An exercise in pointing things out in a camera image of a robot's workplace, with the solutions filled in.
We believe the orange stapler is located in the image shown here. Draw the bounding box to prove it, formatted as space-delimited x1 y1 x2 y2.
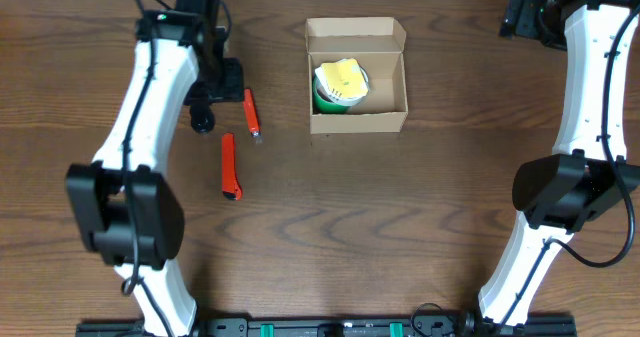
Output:
243 88 261 138

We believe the white masking tape roll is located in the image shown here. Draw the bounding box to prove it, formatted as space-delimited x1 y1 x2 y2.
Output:
313 64 371 108

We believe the green tape roll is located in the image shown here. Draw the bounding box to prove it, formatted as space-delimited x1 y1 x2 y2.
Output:
312 77 349 114

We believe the yellow sticky note pad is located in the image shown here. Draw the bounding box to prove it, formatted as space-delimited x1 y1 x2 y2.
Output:
314 57 370 101

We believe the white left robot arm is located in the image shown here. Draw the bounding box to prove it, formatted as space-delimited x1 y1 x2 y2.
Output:
65 8 244 336

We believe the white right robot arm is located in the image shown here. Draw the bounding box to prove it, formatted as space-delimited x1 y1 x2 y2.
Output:
465 0 639 335

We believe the black correction tape dispenser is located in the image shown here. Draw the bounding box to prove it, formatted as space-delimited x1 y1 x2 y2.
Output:
189 104 215 134

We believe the orange utility knife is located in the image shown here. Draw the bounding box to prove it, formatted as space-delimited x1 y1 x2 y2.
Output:
221 133 243 201

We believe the open cardboard box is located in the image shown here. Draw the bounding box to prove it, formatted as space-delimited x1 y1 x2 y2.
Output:
306 17 408 134

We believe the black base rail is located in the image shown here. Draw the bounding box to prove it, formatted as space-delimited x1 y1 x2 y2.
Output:
74 312 579 337

